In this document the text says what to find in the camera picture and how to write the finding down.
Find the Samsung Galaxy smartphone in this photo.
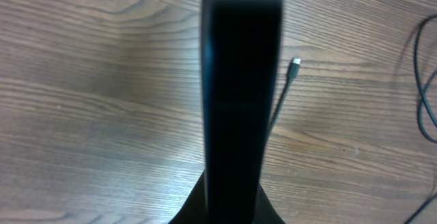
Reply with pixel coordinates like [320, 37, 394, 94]
[201, 0, 283, 223]

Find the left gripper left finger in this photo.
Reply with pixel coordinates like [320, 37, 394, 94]
[169, 171, 208, 224]

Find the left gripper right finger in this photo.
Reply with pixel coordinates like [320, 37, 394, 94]
[253, 184, 285, 224]

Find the black USB charging cable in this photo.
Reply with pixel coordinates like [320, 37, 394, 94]
[266, 14, 437, 224]

